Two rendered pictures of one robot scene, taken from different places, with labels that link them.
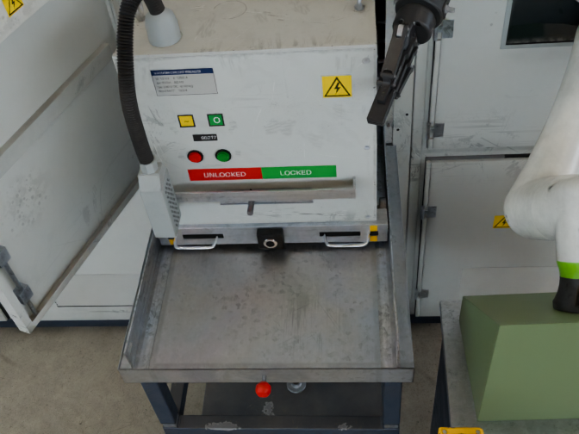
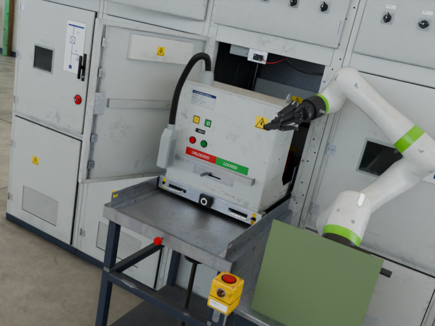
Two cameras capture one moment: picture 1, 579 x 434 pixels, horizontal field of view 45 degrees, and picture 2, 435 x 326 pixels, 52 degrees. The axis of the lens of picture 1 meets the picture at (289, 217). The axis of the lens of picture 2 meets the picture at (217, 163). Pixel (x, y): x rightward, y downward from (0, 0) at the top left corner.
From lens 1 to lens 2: 99 cm
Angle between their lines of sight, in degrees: 33
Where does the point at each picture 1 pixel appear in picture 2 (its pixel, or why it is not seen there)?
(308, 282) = (210, 223)
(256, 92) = (228, 114)
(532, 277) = not seen: outside the picture
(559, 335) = (301, 240)
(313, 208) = (230, 192)
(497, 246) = not seen: hidden behind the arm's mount
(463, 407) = (247, 301)
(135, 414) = (92, 312)
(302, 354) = (185, 237)
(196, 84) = (206, 102)
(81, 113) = (160, 119)
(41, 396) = (57, 281)
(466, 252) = not seen: hidden behind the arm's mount
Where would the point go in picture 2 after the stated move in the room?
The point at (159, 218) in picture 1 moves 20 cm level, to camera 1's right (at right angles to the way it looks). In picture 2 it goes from (162, 153) to (204, 166)
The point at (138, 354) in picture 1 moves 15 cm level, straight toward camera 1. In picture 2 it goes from (116, 205) to (110, 220)
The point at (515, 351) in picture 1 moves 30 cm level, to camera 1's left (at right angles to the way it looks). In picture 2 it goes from (278, 245) to (195, 217)
